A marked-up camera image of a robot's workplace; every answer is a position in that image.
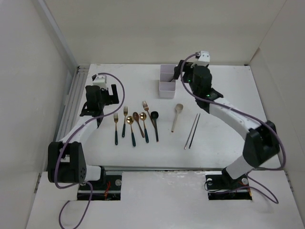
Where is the beige spoon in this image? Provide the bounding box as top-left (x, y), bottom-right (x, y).
top-left (171, 104), bottom-right (183, 133)

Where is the gold spoon green handle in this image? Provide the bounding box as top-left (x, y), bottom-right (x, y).
top-left (139, 112), bottom-right (149, 143)
top-left (126, 116), bottom-right (136, 147)

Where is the black spoon wooden handle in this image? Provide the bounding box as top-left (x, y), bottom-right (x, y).
top-left (151, 111), bottom-right (159, 142)

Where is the silver metal chopstick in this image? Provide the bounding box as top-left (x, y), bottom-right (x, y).
top-left (184, 114), bottom-right (198, 149)

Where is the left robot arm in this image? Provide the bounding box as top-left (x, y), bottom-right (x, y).
top-left (47, 84), bottom-right (119, 189)

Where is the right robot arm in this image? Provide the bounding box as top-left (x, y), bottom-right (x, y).
top-left (173, 60), bottom-right (280, 188)

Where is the white three-compartment utensil holder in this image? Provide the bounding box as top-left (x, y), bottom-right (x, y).
top-left (159, 64), bottom-right (176, 99)

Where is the brown wooden spoon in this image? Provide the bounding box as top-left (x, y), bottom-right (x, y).
top-left (132, 112), bottom-right (145, 138)

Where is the rose gold fork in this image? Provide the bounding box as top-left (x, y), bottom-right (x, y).
top-left (142, 101), bottom-right (155, 127)

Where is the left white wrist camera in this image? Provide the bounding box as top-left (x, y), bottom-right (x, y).
top-left (92, 74), bottom-right (107, 89)

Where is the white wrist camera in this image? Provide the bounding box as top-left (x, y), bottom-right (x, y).
top-left (92, 74), bottom-right (107, 89)
top-left (191, 51), bottom-right (210, 68)

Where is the gold fork green handle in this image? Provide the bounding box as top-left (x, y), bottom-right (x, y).
top-left (113, 113), bottom-right (118, 146)
top-left (122, 106), bottom-right (128, 138)

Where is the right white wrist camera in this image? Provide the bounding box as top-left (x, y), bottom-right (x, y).
top-left (191, 51), bottom-right (210, 68)

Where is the aluminium rail left side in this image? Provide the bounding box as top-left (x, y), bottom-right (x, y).
top-left (53, 65), bottom-right (90, 142)

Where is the aluminium rail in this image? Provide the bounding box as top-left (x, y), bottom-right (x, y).
top-left (104, 166), bottom-right (222, 172)
top-left (53, 65), bottom-right (90, 142)

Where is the aluminium rail front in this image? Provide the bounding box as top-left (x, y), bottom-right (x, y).
top-left (104, 166), bottom-right (222, 172)

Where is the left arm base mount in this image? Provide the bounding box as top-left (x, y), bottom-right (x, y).
top-left (80, 165), bottom-right (122, 201)

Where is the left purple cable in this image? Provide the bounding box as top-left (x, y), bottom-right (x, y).
top-left (54, 73), bottom-right (126, 229)

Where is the purple cable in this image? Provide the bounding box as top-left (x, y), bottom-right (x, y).
top-left (54, 73), bottom-right (126, 229)
top-left (180, 53), bottom-right (286, 205)

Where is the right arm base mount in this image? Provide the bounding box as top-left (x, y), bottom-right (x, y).
top-left (204, 171), bottom-right (252, 200)

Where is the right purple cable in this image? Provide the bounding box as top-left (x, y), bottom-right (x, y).
top-left (180, 53), bottom-right (286, 205)

